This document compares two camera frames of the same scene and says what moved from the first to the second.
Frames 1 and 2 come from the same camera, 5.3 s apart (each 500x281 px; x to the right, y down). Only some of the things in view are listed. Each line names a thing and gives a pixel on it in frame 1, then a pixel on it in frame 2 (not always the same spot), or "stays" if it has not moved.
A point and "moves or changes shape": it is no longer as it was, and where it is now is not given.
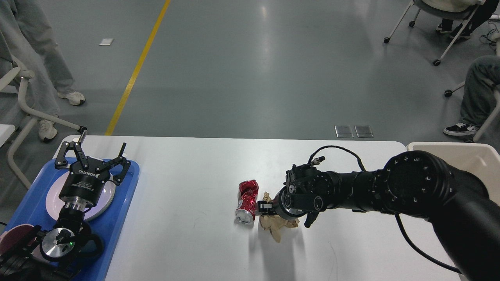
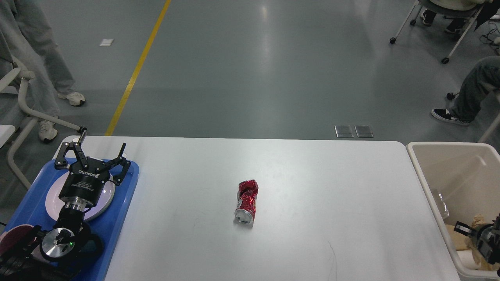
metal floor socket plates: [345, 131] stays
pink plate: [54, 206] stays
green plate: [105, 201] stays
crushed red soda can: [245, 212] stays
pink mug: [16, 239] stays
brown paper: [276, 224] moves or changes shape
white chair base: [448, 93] to [463, 150]
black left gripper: [85, 185] stays
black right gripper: [308, 189] to [488, 241]
